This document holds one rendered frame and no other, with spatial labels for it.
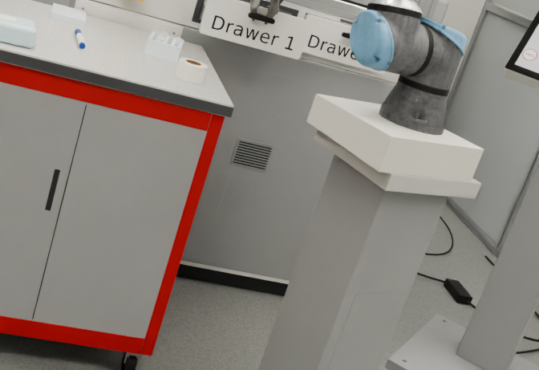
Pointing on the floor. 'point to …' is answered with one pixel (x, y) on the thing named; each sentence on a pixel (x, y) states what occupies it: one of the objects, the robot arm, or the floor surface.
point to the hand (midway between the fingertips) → (260, 17)
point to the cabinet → (255, 156)
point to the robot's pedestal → (356, 265)
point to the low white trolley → (97, 180)
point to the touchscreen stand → (488, 309)
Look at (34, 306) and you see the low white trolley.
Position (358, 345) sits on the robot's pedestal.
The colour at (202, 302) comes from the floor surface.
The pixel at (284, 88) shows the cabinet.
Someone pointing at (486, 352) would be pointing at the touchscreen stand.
